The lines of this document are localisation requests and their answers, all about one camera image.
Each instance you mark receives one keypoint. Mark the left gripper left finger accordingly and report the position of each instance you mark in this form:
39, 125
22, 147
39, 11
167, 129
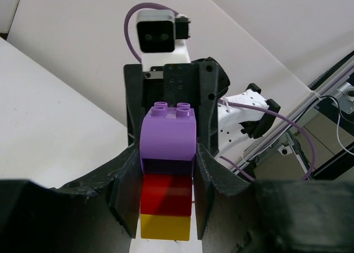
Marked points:
97, 212

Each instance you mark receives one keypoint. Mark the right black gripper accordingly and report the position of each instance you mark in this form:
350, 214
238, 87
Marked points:
199, 83

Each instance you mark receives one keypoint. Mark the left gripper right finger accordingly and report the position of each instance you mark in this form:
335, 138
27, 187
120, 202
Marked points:
233, 215

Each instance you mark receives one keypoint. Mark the yellow long lego brick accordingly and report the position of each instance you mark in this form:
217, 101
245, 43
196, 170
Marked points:
164, 227

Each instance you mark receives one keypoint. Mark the purple rounded lego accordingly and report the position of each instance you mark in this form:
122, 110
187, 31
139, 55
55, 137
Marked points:
168, 138

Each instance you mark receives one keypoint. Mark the red rounded lego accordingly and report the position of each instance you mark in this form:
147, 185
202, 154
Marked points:
167, 195

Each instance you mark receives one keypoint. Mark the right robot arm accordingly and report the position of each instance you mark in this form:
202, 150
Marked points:
221, 122

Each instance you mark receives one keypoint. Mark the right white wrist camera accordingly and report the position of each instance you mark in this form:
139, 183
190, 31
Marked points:
162, 38

